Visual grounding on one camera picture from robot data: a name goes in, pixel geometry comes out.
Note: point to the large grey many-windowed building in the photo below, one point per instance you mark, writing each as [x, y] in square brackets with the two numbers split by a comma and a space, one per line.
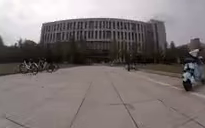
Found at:
[100, 33]

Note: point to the grey concrete slab plaza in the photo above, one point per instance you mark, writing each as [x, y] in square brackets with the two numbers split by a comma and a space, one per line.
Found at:
[100, 96]

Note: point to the row of dark trees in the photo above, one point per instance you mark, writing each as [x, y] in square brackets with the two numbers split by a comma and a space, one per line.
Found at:
[66, 53]

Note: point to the row of parked bicycles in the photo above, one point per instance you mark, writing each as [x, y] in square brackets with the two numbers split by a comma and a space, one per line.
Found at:
[36, 66]

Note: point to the grass strip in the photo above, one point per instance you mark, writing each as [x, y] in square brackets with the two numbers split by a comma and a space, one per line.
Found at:
[170, 69]
[1, 68]

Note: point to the white and blue scooter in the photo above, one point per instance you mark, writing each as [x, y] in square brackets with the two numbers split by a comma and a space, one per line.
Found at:
[191, 71]

